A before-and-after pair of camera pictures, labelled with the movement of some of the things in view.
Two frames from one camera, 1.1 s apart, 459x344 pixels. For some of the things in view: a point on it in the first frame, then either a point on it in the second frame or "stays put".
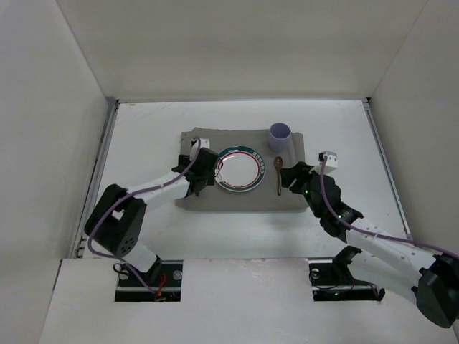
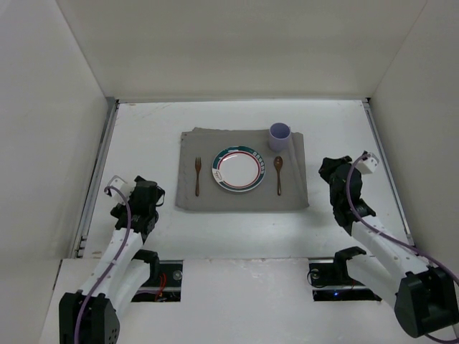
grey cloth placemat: x=265 y=197 stays put
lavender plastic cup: x=279 y=136 stays put
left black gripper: x=209 y=166 -> x=151 y=190
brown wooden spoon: x=278 y=164 stays put
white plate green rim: x=239 y=168 stays put
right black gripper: x=297 y=175 -> x=335 y=166
